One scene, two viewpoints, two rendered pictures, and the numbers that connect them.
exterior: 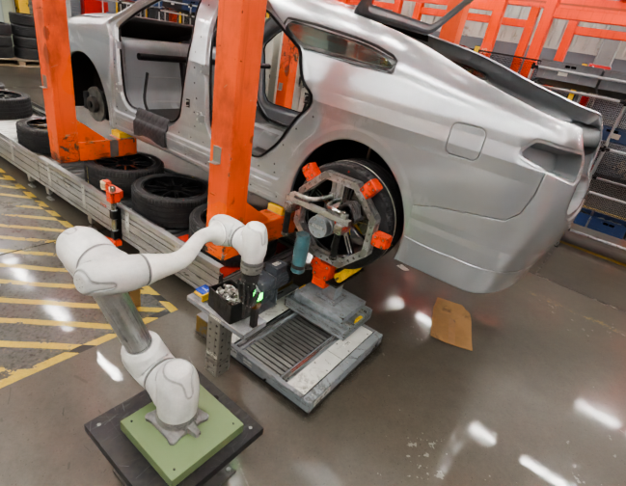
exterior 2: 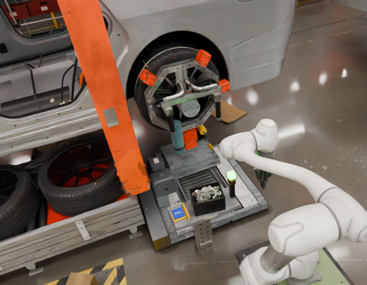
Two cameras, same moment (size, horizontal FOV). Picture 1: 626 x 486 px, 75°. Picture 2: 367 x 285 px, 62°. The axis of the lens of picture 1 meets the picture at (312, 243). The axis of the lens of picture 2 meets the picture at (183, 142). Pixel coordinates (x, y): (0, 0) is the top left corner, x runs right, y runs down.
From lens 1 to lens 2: 1.62 m
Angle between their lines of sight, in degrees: 40
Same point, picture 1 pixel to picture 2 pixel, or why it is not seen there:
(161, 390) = (312, 260)
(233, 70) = (101, 29)
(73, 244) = (322, 228)
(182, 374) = not seen: hidden behind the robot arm
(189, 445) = (323, 268)
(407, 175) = (219, 33)
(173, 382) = not seen: hidden behind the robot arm
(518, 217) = (289, 17)
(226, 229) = (251, 142)
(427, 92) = not seen: outside the picture
